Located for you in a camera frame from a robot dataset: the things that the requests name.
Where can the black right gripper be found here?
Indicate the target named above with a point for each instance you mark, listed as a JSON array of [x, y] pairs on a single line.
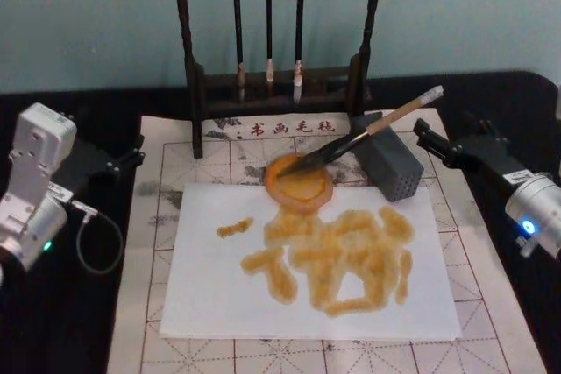
[[486, 153]]

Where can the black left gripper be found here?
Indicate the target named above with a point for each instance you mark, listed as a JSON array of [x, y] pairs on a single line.
[[85, 161]]

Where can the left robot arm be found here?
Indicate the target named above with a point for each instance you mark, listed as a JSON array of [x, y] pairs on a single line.
[[39, 146]]

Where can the grey perforated block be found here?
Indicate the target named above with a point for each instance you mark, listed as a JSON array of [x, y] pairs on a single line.
[[394, 164]]

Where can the dark wooden brush rack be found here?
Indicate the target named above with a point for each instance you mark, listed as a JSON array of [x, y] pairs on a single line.
[[195, 85]]

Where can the grey gridded felt mat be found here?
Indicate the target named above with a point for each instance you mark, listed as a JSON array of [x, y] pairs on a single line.
[[144, 269]]

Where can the white paper sheet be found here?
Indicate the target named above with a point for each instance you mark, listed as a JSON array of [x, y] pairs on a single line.
[[210, 286]]

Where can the round orange ink dish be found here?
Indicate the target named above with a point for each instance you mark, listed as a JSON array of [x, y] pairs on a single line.
[[302, 192]]

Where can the black hanging calligraphy brush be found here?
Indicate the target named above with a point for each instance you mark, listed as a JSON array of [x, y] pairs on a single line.
[[238, 19], [299, 19], [269, 19]]

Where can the black table cloth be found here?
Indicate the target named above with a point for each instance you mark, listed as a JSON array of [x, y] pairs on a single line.
[[66, 326]]

